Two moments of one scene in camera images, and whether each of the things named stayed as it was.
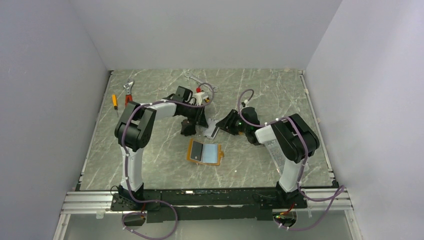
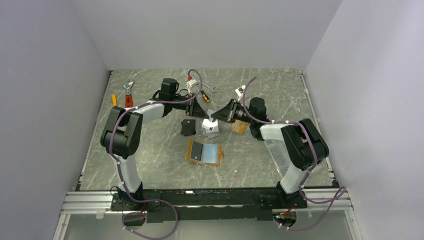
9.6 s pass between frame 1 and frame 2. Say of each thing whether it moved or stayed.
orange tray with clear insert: stayed
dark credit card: stayed
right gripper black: moved
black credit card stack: stayed
